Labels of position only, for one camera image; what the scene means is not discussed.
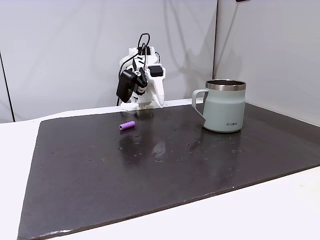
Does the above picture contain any purple pen grip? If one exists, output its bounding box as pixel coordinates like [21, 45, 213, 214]
[118, 120, 136, 132]

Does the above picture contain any pale green steel-rimmed mug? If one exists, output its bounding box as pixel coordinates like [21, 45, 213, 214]
[191, 79, 247, 134]

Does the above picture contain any black table mat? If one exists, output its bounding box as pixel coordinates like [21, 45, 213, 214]
[16, 101, 320, 240]

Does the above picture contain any black oval camera box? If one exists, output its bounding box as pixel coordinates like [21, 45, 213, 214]
[115, 69, 138, 104]

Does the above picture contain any black camera cable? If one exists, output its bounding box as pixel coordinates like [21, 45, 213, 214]
[116, 33, 161, 106]

